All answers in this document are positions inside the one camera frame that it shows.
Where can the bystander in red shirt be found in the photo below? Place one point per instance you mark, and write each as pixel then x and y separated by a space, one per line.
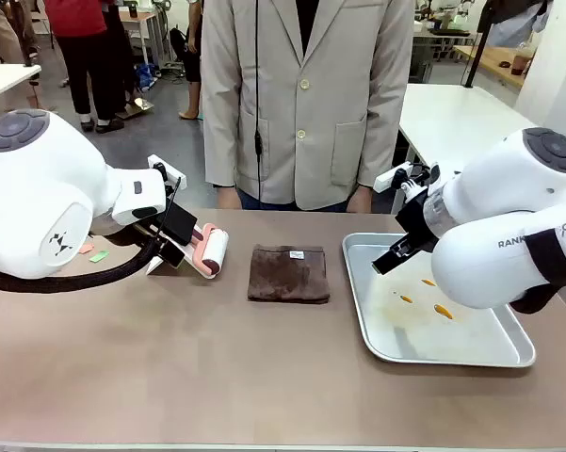
pixel 85 56

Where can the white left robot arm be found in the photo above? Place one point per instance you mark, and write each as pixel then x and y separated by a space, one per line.
pixel 37 188

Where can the person in beige blazer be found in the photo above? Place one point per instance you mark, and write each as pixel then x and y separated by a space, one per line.
pixel 306 117

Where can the pink paper scrap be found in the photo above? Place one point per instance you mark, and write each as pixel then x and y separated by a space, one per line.
pixel 86 248

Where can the bystander with bare legs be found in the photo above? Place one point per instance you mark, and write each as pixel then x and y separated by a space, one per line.
pixel 193 70

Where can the pink lint roller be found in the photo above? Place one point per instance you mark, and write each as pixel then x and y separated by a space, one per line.
pixel 214 249

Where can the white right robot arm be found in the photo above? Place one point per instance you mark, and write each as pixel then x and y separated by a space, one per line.
pixel 480 263

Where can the green paper scrap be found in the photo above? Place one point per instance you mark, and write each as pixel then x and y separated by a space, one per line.
pixel 99 256

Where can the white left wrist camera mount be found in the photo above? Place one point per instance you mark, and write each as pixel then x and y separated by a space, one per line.
pixel 167 172

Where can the person's right forearm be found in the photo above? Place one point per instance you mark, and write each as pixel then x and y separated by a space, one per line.
pixel 219 132

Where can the person's left hand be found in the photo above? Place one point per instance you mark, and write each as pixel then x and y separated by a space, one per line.
pixel 359 200

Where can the brown towel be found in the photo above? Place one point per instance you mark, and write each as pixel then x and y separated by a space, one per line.
pixel 288 275

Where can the blue plastic bag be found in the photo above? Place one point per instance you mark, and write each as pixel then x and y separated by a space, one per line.
pixel 146 77

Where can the brown drink bottle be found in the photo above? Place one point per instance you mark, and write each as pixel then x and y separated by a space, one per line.
pixel 520 59

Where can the bystander in beige clothes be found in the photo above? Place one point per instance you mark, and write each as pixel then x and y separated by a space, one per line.
pixel 4 33

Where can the bystander in black clothes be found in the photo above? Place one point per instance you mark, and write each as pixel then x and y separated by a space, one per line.
pixel 122 56

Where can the grey background table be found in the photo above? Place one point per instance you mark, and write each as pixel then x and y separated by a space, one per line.
pixel 440 37

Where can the wooden workbench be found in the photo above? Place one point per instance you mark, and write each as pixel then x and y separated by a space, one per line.
pixel 494 63

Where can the white folded stand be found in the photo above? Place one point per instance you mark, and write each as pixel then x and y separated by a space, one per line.
pixel 195 270

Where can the wooden background desk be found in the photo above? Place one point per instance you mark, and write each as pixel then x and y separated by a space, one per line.
pixel 143 21

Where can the person's right hand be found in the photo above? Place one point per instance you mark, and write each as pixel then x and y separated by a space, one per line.
pixel 228 198

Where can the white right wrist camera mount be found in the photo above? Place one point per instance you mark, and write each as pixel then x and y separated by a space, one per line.
pixel 391 176

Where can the black vertical pole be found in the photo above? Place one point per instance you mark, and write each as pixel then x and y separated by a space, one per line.
pixel 475 47

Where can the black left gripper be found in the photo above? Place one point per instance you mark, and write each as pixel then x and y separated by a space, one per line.
pixel 181 227

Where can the small white background table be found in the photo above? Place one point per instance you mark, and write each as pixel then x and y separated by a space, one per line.
pixel 4 80

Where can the person's left forearm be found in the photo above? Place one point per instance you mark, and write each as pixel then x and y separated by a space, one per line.
pixel 381 132

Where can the large white background table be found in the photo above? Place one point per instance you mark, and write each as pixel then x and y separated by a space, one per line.
pixel 461 122

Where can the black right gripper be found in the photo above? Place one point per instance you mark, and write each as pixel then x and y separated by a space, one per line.
pixel 416 219

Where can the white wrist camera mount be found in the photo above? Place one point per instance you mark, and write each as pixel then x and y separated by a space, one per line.
pixel 167 172
pixel 391 176

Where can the silver metal tray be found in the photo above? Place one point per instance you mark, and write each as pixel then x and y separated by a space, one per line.
pixel 452 339

